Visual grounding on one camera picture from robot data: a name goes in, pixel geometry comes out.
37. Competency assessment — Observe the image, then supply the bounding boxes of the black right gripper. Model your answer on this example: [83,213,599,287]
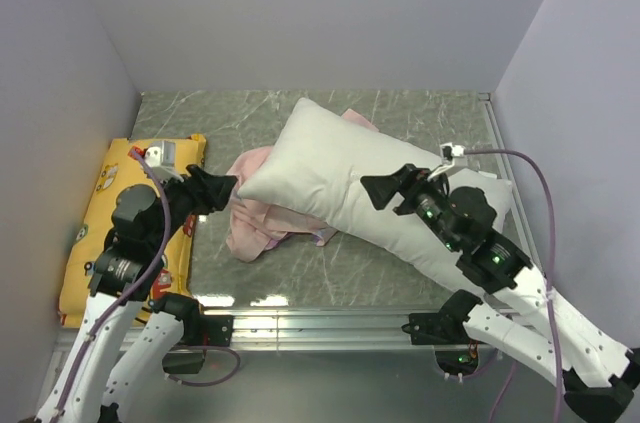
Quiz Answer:
[361,162,463,252]

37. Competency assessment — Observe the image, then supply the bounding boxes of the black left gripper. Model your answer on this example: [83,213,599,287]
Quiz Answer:
[149,162,237,250]

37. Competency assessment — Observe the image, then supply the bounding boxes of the pink pillowcase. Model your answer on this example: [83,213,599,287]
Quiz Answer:
[226,146,337,262]

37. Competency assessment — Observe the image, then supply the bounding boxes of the white pillow insert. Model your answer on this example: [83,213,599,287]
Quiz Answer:
[239,98,483,295]

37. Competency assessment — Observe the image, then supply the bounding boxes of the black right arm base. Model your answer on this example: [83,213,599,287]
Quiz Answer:
[401,312,499,384]

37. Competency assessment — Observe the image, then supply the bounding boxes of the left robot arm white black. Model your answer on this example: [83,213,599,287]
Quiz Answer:
[31,164,237,422]

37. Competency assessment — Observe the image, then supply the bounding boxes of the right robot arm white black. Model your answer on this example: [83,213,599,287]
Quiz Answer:
[360,164,639,422]

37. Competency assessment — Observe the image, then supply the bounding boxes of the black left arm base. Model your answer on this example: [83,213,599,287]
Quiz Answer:
[162,315,241,382]

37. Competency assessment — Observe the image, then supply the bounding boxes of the yellow cartoon car pillow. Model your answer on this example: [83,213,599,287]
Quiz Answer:
[58,138,196,328]

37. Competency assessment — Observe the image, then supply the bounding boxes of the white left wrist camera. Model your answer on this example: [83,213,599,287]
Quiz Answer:
[128,140,183,183]

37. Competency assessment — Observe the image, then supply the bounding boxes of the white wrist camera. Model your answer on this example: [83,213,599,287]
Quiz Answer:
[128,140,183,183]
[427,142,468,181]

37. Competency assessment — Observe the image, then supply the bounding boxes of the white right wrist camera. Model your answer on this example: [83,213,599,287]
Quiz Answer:
[427,142,468,181]

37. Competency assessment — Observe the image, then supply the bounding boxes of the aluminium right side rail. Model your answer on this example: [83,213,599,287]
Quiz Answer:
[477,91,551,279]

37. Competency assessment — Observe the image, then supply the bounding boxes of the aluminium rail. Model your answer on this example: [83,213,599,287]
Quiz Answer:
[29,310,581,423]
[477,91,551,279]

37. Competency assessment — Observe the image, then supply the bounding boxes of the aluminium front rail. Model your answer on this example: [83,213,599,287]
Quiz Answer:
[29,310,581,423]

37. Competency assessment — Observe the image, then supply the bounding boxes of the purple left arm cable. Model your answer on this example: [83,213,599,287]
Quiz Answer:
[49,147,242,423]

